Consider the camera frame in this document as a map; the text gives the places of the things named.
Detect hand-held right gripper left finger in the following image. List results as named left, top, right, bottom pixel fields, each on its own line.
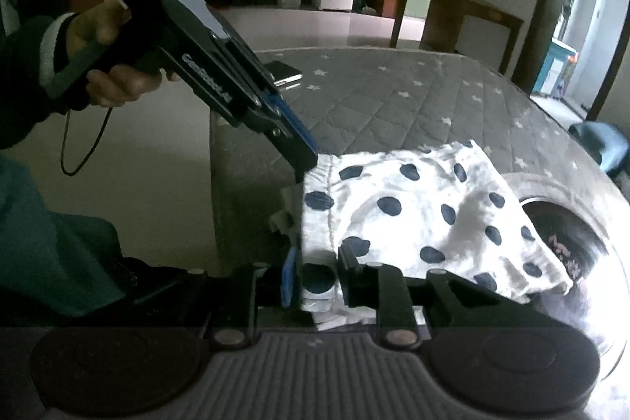
left=133, top=248, right=301, bottom=348

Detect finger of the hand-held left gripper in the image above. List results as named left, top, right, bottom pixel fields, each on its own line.
left=219, top=29, right=318, bottom=157
left=239, top=98, right=320, bottom=183

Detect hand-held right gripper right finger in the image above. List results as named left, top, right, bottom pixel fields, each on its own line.
left=337, top=245, right=535, bottom=348

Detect white polka dot pants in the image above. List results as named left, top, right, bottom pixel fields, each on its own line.
left=268, top=139, right=575, bottom=333

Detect person's left forearm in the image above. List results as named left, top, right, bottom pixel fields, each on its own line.
left=0, top=13, right=76, bottom=151

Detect person's left hand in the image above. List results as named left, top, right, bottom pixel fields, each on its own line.
left=64, top=0, right=181, bottom=109

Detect black smartphone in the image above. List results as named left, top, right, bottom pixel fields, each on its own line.
left=262, top=61, right=304, bottom=89

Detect grey star quilted mattress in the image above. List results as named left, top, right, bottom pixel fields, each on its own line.
left=209, top=46, right=630, bottom=354

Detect dark wooden table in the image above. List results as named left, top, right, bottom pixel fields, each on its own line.
left=390, top=0, right=525, bottom=75

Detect blue and white box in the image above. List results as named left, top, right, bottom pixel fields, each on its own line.
left=532, top=37, right=578, bottom=99

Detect teal sofa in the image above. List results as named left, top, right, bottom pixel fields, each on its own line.
left=568, top=121, right=630, bottom=181

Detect black wrist cord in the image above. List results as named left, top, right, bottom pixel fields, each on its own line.
left=60, top=106, right=112, bottom=178

